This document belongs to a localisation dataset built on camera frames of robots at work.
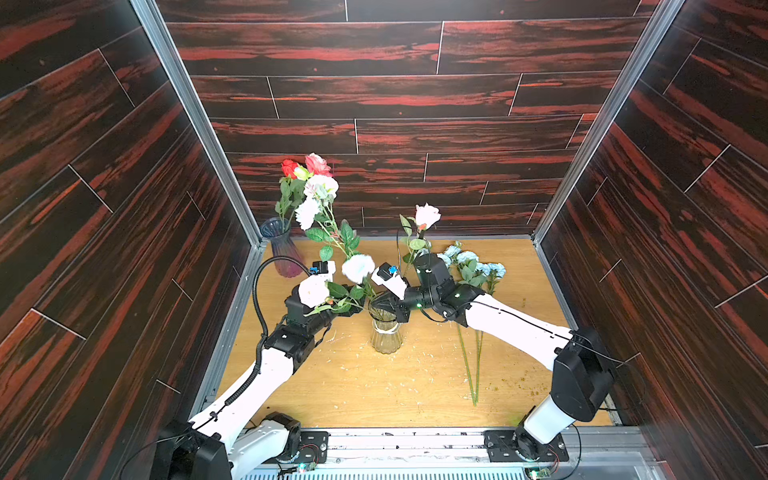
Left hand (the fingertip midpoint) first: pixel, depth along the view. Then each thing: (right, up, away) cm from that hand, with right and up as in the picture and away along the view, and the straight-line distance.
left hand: (360, 287), depth 78 cm
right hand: (+4, -3, +2) cm, 5 cm away
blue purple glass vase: (-29, +18, +21) cm, 40 cm away
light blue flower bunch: (-2, +2, -13) cm, 13 cm away
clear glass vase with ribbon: (+7, -12, +2) cm, 14 cm away
